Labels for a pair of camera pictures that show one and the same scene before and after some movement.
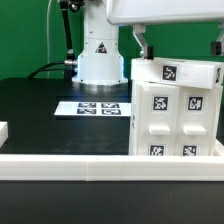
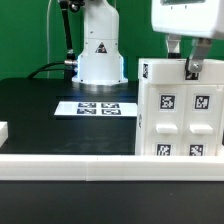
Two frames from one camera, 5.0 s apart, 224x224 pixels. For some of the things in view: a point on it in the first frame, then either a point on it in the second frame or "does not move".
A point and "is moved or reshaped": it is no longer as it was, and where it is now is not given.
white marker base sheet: [94, 109] does not move
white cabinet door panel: [157, 119] is moved or reshaped
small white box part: [176, 72] is moved or reshaped
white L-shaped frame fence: [109, 167] does not move
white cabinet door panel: [195, 121] is moved or reshaped
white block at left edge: [3, 132] does not move
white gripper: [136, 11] → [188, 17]
